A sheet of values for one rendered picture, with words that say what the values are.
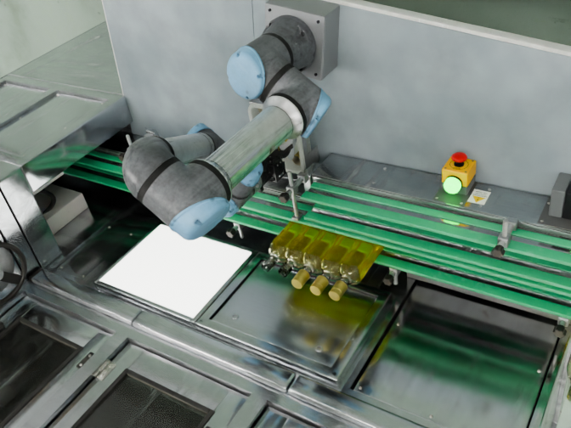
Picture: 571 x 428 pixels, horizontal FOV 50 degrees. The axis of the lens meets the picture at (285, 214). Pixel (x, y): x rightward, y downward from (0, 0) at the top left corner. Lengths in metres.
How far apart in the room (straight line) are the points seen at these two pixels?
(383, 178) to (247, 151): 0.55
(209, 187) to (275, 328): 0.65
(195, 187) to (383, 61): 0.68
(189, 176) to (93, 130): 1.11
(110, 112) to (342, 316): 1.14
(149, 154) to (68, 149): 1.02
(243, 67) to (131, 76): 0.88
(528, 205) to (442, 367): 0.47
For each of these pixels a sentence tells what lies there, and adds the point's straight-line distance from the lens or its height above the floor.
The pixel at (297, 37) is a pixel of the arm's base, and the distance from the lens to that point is 1.61.
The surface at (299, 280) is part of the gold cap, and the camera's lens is 1.68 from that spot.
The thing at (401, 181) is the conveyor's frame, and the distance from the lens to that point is 1.75.
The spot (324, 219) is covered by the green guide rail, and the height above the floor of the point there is 0.95.
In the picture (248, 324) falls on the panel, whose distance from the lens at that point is 1.79.
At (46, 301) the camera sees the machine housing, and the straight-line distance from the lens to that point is 2.18.
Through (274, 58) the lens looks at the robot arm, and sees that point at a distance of 1.51.
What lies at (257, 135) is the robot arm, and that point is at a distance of 1.36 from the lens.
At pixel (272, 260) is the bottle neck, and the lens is 1.76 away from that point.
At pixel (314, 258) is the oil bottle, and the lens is 1.72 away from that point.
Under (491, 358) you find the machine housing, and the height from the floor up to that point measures 1.06.
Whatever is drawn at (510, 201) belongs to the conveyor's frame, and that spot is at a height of 0.81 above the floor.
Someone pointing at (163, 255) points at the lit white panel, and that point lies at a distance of 2.10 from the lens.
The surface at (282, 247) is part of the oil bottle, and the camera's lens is 1.77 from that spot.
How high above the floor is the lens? 2.12
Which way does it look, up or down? 39 degrees down
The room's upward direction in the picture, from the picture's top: 138 degrees counter-clockwise
